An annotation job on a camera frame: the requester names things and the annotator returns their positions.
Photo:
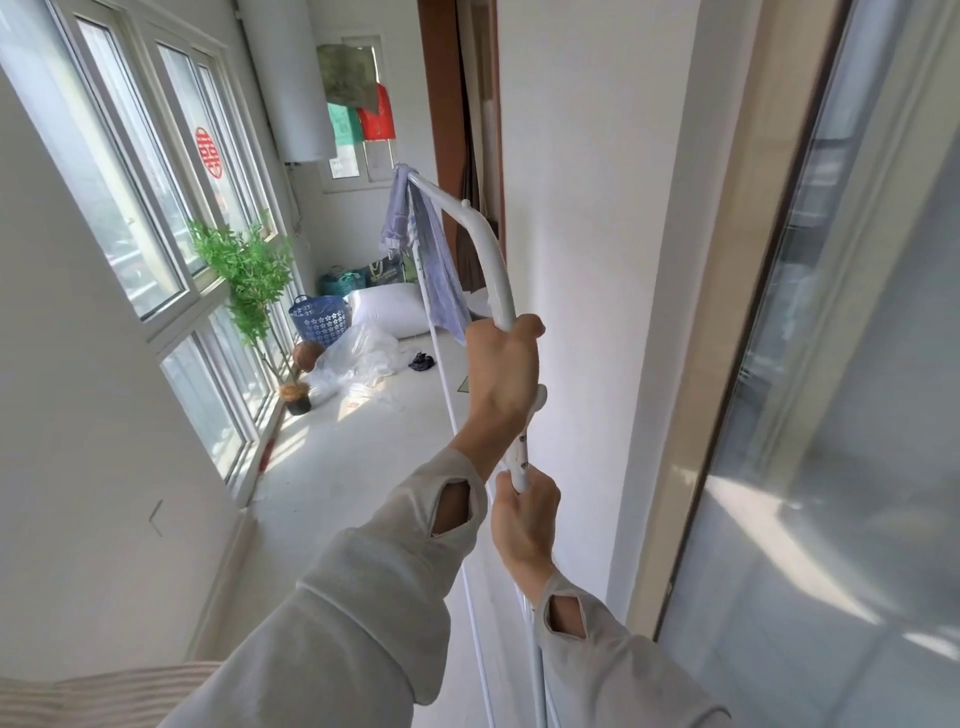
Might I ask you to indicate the person's right hand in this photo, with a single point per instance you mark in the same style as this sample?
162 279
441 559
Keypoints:
529 534

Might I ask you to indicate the person's left hand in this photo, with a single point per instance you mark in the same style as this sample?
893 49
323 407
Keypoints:
501 379

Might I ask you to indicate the person's right thumb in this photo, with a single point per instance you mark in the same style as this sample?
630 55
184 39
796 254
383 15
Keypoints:
502 496

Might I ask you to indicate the person's left thumb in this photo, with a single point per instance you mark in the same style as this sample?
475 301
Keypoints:
528 327

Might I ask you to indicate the white metal drying rack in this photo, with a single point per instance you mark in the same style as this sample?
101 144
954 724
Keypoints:
496 259

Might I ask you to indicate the person's right forearm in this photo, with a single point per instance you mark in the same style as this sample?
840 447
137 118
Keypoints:
615 667

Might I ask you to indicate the person's left forearm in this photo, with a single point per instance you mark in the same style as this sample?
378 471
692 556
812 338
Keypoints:
360 607

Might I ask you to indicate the blue cloth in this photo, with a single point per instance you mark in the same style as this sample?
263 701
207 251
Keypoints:
439 279

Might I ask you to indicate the small black item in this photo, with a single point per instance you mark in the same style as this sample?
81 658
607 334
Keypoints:
421 361

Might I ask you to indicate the white pillow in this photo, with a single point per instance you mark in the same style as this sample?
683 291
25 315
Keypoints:
390 309

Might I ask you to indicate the dark shopping bag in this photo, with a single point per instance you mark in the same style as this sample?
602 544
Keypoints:
385 271

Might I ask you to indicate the clear plastic sheet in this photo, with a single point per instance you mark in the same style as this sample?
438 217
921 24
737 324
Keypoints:
356 358

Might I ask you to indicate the teal woven bag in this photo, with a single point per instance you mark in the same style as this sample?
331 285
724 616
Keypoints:
342 283

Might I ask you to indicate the blue plastic laundry basket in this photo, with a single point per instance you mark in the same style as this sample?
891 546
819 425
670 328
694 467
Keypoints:
319 321

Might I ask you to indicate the brown ball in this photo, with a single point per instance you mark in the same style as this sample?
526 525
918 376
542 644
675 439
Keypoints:
307 357

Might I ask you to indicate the small white framed window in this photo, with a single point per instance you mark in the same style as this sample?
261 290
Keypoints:
379 161

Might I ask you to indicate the red hanging bag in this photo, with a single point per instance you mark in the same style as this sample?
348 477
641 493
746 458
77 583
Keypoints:
379 120

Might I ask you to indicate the teal hanging bag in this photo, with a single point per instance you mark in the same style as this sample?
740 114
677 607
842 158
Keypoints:
344 124

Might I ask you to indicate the green potted artificial plant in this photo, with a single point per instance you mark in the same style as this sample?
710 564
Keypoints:
251 274

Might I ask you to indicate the grey green hanging cloth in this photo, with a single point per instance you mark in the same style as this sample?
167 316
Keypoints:
346 75

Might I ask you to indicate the glass sliding door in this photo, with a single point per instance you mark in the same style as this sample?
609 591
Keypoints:
840 420

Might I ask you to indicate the white cylindrical water heater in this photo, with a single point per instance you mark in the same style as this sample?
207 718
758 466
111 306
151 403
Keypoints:
289 82

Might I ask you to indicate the red paper window decoration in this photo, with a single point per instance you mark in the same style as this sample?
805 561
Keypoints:
208 152

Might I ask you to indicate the large white framed window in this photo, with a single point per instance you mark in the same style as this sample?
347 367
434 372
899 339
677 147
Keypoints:
120 157

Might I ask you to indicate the striped beige clothing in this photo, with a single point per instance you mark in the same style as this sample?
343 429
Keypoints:
97 697

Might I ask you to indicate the brown wooden door frame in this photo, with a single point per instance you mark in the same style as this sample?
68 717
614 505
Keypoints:
444 112

